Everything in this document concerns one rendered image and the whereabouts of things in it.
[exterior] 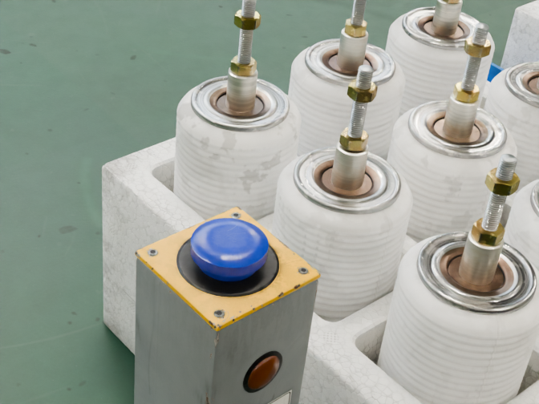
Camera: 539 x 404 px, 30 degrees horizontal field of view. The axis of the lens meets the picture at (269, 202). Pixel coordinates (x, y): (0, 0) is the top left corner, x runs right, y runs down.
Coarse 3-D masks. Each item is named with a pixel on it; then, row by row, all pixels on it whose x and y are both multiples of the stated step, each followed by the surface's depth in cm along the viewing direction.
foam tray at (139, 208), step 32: (128, 160) 82; (160, 160) 82; (128, 192) 79; (160, 192) 79; (128, 224) 81; (160, 224) 77; (192, 224) 76; (128, 256) 83; (128, 288) 85; (128, 320) 87; (320, 320) 69; (352, 320) 69; (384, 320) 70; (320, 352) 67; (352, 352) 67; (320, 384) 67; (352, 384) 65; (384, 384) 65
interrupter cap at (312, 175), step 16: (304, 160) 71; (320, 160) 71; (368, 160) 72; (384, 160) 72; (304, 176) 70; (320, 176) 70; (368, 176) 71; (384, 176) 71; (304, 192) 68; (320, 192) 68; (336, 192) 69; (352, 192) 69; (368, 192) 69; (384, 192) 69; (336, 208) 67; (352, 208) 67; (368, 208) 67; (384, 208) 68
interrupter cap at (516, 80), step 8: (520, 64) 85; (528, 64) 86; (536, 64) 86; (512, 72) 84; (520, 72) 85; (528, 72) 85; (536, 72) 85; (512, 80) 83; (520, 80) 83; (528, 80) 84; (536, 80) 84; (512, 88) 82; (520, 88) 82; (528, 88) 83; (536, 88) 83; (520, 96) 81; (528, 96) 81; (536, 96) 81; (536, 104) 81
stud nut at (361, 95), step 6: (354, 84) 66; (372, 84) 66; (348, 90) 66; (354, 90) 65; (360, 90) 65; (366, 90) 65; (372, 90) 65; (354, 96) 65; (360, 96) 65; (366, 96) 65; (372, 96) 65; (360, 102) 65; (366, 102) 65
